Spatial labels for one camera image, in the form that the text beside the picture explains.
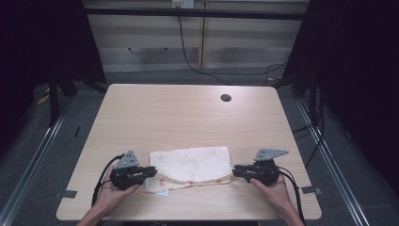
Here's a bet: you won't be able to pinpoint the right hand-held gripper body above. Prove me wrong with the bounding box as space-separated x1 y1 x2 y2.
247 148 290 187

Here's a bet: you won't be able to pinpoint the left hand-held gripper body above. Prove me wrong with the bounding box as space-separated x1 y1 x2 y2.
108 149 146 192

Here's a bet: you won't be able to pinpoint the white towel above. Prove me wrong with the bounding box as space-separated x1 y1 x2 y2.
142 145 235 198

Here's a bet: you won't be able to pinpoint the person's right hand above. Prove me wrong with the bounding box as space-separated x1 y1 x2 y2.
249 173 294 212

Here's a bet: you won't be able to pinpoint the person's left hand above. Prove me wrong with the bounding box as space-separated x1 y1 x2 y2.
93 164 141 215

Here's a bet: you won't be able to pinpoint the grey tape piece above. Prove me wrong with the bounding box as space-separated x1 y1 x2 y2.
300 186 323 196
59 189 78 200

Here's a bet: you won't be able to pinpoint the black metal stand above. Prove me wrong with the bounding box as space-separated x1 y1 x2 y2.
47 71 61 128
308 70 318 121

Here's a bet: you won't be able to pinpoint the yellow floor object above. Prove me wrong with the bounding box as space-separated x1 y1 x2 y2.
36 93 51 106

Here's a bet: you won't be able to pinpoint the black curtain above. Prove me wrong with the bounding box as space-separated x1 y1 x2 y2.
281 0 399 197
0 0 107 156

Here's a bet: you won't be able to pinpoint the left hand-held gripper black cable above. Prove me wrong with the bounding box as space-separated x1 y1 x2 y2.
90 153 126 208

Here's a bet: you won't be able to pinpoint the hand-held gripper black cable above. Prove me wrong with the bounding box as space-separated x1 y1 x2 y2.
277 165 307 226
90 153 126 208

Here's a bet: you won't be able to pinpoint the right hand-held gripper black cable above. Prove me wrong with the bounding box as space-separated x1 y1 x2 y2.
277 165 307 226

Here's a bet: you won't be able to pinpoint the black floor cables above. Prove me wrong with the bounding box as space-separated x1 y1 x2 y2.
291 88 326 168

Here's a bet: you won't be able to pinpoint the aluminium floor rail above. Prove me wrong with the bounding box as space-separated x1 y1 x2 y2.
295 99 373 226
0 102 72 226

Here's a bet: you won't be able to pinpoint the long black power cable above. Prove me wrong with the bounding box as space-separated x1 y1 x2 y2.
176 14 287 87

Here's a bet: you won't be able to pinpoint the dark cabinet handle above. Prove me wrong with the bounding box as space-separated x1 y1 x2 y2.
127 46 169 55

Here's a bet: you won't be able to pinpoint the black horizontal frame bar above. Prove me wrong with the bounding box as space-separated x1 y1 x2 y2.
84 7 310 22

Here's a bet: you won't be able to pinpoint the white wall power outlet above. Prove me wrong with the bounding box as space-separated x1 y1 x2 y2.
170 0 196 9

